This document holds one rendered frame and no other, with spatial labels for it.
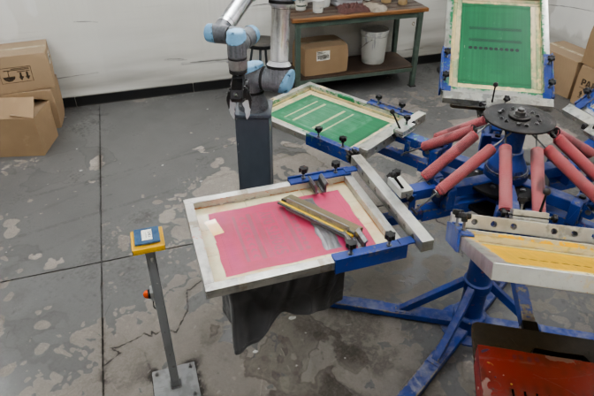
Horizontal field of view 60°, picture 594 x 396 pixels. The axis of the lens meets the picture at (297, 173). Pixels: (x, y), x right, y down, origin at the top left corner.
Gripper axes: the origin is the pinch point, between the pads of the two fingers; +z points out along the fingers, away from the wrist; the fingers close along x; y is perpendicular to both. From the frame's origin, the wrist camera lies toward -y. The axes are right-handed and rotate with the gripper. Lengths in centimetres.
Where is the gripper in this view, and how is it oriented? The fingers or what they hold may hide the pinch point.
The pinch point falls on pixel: (239, 117)
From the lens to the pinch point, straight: 215.3
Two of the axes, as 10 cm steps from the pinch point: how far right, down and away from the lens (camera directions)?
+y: 0.3, -5.3, 8.5
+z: 0.0, 8.5, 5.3
